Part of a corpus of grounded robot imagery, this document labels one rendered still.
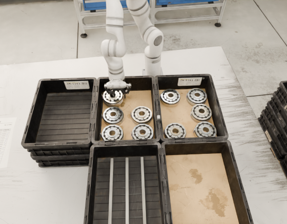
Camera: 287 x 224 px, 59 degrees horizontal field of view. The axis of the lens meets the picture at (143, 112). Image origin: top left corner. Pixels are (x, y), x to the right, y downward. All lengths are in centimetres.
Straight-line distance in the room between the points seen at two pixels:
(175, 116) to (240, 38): 215
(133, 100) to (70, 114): 33
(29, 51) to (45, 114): 188
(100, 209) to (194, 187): 40
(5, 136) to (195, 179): 102
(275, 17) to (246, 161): 273
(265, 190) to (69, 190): 93
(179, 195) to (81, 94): 74
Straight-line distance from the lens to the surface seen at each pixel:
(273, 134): 213
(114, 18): 106
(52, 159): 130
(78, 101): 139
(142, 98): 136
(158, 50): 138
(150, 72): 148
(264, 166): 142
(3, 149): 152
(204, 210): 111
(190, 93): 137
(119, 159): 117
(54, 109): 139
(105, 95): 132
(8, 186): 141
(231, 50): 311
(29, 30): 353
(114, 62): 112
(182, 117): 130
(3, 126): 161
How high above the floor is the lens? 187
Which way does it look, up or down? 53 degrees down
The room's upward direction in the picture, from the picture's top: straight up
